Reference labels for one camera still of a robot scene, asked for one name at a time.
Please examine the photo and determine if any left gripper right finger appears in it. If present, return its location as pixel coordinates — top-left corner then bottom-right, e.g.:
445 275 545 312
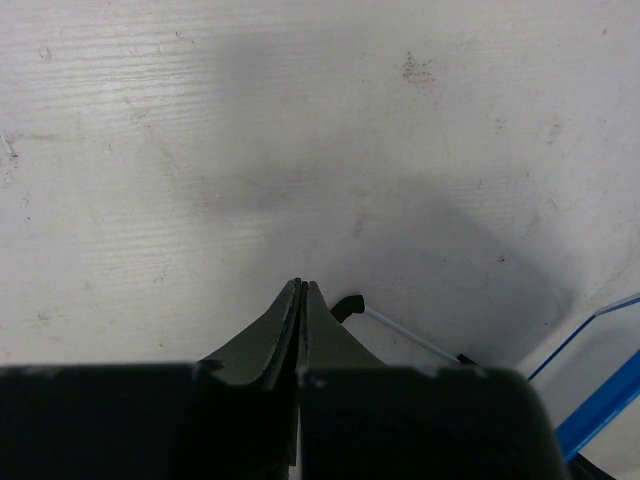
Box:
298 282 569 479

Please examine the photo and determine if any blue framed whiteboard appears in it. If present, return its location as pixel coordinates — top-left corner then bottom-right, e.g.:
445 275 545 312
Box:
329 292 640 480

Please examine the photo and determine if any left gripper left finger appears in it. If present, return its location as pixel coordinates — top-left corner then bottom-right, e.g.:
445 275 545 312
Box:
1 280 301 479

